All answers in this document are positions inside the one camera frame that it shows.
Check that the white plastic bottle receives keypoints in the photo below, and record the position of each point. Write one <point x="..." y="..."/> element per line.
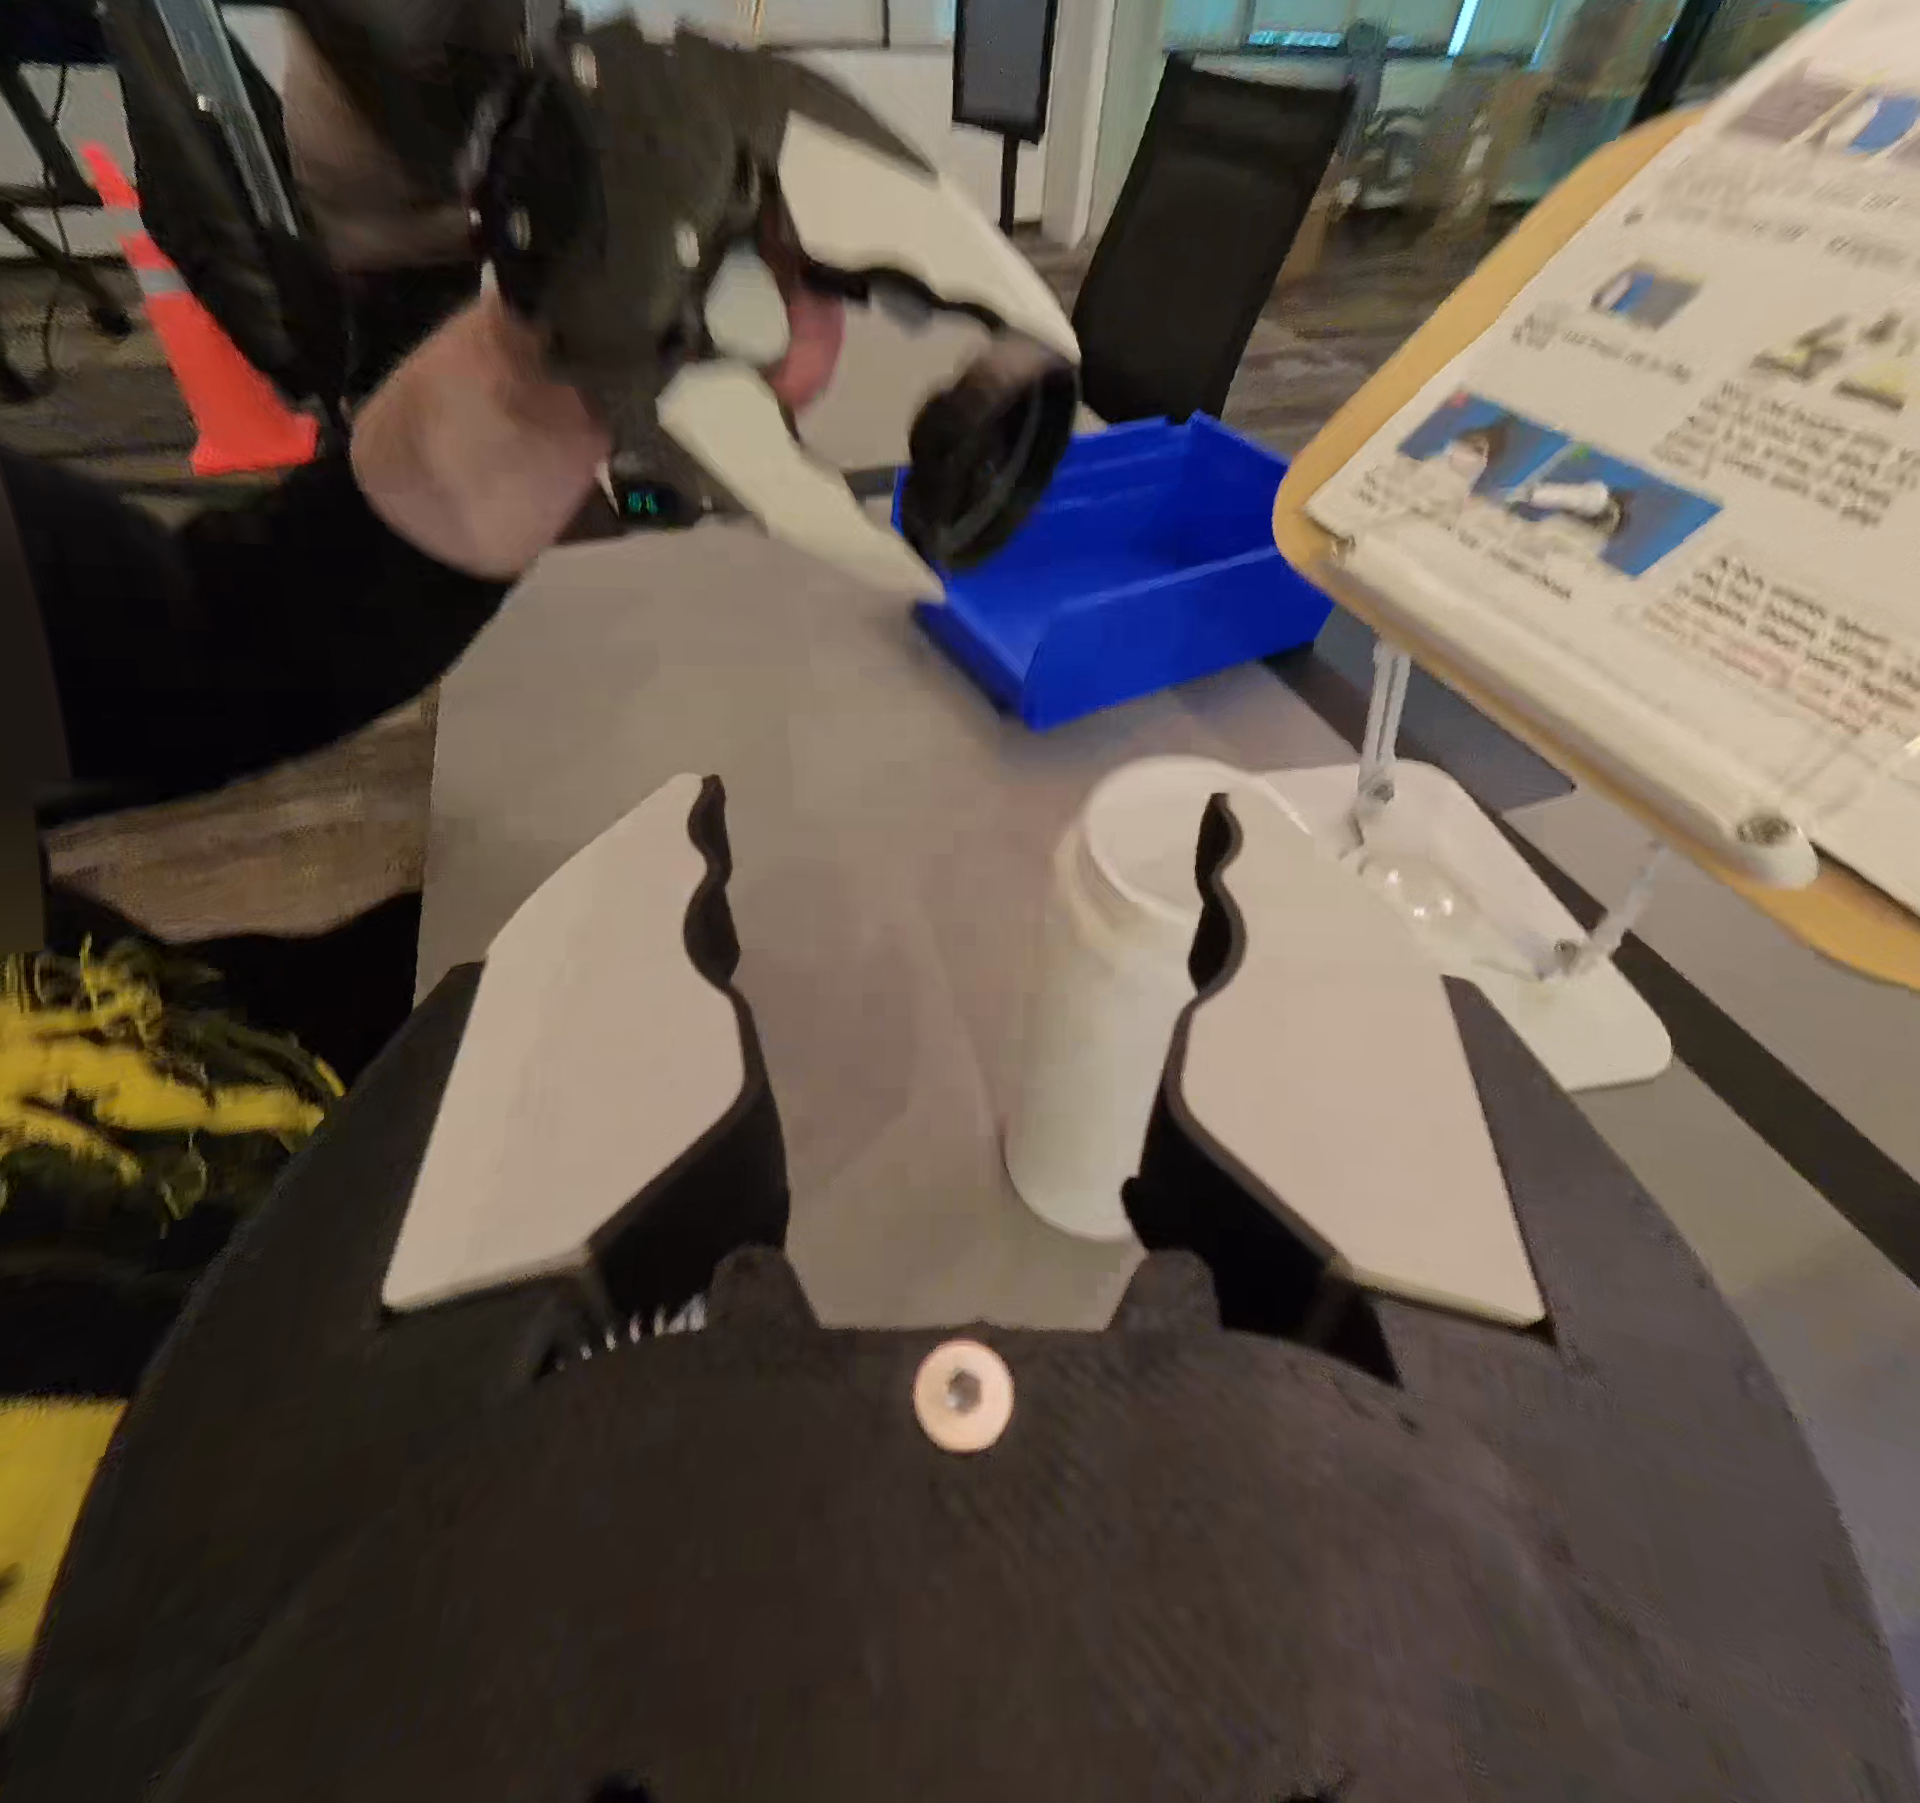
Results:
<point x="1096" y="1023"/>

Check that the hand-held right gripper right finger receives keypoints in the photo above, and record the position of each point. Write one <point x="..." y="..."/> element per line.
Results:
<point x="1334" y="1096"/>

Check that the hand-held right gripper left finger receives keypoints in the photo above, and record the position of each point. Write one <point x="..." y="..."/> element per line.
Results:
<point x="583" y="1083"/>

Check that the clear round stand foot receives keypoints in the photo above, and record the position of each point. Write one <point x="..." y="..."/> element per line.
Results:
<point x="1425" y="904"/>

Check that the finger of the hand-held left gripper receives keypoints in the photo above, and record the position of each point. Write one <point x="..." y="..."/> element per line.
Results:
<point x="914" y="234"/>
<point x="779" y="481"/>

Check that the white instruction sheet holder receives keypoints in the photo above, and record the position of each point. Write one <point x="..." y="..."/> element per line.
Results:
<point x="1649" y="481"/>

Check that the black screen on stand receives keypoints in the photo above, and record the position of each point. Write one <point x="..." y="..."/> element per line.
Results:
<point x="1008" y="19"/>

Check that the orange traffic cone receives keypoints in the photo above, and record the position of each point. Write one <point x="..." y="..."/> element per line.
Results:
<point x="225" y="392"/>

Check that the black backpack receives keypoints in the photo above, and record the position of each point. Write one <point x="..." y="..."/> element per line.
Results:
<point x="225" y="272"/>

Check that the person's left hand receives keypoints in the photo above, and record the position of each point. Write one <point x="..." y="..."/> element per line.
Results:
<point x="481" y="452"/>

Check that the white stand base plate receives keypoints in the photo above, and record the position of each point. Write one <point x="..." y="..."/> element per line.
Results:
<point x="1612" y="1044"/>

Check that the black tape strip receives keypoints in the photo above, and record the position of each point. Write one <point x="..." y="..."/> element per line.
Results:
<point x="1771" y="1096"/>

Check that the black office chair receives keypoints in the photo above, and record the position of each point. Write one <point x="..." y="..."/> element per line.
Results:
<point x="1199" y="228"/>

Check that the metal stand bracket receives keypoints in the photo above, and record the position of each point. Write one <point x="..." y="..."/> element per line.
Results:
<point x="1628" y="904"/>
<point x="1381" y="723"/>

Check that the black wrist watch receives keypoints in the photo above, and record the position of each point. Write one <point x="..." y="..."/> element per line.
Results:
<point x="644" y="500"/>

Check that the blue plastic bin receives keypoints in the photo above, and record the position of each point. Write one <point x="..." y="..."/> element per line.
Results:
<point x="1138" y="587"/>

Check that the black bottle lid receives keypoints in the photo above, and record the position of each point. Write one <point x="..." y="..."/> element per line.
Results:
<point x="975" y="468"/>

